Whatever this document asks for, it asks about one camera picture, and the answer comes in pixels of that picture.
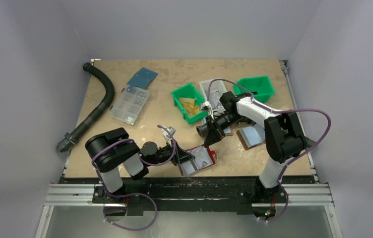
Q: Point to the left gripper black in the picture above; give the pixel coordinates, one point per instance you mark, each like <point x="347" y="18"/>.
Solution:
<point x="182" y="155"/>

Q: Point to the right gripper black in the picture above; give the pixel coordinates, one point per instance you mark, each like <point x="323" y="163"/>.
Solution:
<point x="215" y="127"/>

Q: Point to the red leather card holder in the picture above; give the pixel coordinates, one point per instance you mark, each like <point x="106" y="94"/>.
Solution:
<point x="204" y="158"/>

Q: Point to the green bin with yellow items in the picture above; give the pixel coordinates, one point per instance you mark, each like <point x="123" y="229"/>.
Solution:
<point x="188" y="100"/>

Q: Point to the white plastic bin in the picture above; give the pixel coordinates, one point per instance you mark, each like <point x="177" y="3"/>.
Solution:
<point x="213" y="94"/>

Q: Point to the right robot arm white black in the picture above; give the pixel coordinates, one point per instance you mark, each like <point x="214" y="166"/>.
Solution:
<point x="284" y="137"/>

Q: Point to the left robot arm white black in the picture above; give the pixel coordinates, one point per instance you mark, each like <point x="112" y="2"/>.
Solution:
<point x="111" y="149"/>

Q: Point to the brown open card holder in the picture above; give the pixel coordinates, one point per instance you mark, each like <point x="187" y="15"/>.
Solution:
<point x="251" y="136"/>

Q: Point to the clear compartment screw box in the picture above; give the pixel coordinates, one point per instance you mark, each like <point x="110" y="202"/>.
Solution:
<point x="129" y="105"/>

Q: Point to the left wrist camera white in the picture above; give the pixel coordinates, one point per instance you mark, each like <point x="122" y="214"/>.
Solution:
<point x="168" y="133"/>

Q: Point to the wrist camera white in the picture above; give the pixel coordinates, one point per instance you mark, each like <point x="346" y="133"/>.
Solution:
<point x="168" y="133"/>
<point x="207" y="107"/>

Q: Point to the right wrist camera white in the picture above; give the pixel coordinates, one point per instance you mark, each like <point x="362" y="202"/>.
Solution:
<point x="207" y="107"/>

